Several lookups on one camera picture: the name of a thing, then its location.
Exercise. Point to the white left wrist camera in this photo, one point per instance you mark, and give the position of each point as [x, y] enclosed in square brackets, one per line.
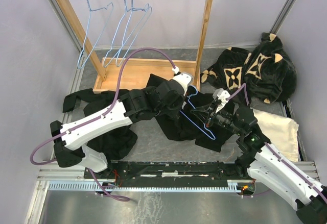
[183, 78]

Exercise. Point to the black cream fleece garment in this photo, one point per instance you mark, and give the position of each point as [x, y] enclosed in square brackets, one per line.
[267, 72]

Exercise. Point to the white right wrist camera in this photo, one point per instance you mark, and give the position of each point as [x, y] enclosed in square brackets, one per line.
[220, 96]

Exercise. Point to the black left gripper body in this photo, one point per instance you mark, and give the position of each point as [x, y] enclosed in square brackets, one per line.
[173, 111]

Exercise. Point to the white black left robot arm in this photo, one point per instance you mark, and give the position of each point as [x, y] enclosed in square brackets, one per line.
[136, 105]

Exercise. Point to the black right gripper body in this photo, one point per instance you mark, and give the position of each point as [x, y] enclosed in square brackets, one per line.
[222, 118]

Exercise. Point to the cream folded cloth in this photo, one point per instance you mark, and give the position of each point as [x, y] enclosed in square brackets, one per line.
[282, 131]

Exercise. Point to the light blue cable duct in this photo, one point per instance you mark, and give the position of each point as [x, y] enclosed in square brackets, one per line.
[232, 187]

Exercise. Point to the black shirt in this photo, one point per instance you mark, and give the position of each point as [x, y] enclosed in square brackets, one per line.
[115, 144]
[181, 129]

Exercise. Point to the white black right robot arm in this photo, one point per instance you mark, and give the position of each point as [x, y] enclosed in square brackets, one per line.
[262, 161]

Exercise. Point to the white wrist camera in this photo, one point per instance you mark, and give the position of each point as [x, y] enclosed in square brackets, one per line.
[183, 78]
[220, 96]

